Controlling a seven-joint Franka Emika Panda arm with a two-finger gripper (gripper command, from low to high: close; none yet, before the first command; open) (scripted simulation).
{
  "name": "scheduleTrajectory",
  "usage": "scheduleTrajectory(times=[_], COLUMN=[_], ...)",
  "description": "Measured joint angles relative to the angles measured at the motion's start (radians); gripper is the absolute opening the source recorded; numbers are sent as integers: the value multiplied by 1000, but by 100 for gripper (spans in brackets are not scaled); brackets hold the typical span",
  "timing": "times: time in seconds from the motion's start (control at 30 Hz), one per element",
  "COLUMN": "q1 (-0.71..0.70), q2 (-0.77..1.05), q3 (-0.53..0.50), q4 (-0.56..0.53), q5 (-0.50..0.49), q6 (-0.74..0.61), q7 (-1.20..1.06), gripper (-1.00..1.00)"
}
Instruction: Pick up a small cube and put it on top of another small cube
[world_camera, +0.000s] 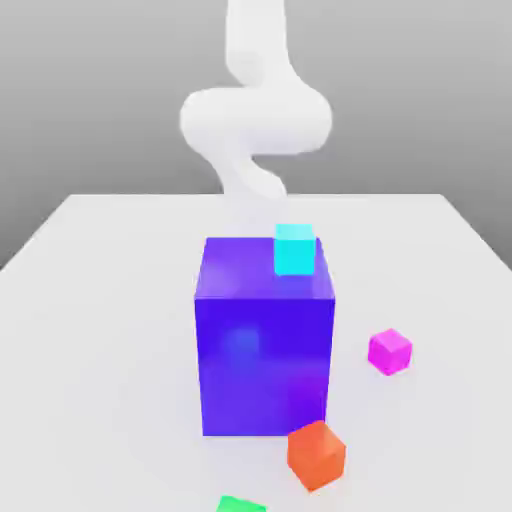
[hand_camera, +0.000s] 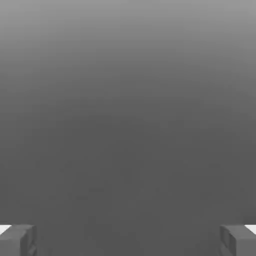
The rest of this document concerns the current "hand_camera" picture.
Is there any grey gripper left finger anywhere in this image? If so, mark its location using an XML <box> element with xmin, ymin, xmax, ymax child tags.
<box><xmin>0</xmin><ymin>224</ymin><xmax>38</xmax><ymax>256</ymax></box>

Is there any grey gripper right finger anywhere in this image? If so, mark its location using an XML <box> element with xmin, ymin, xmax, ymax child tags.
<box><xmin>219</xmin><ymin>224</ymin><xmax>256</xmax><ymax>256</ymax></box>

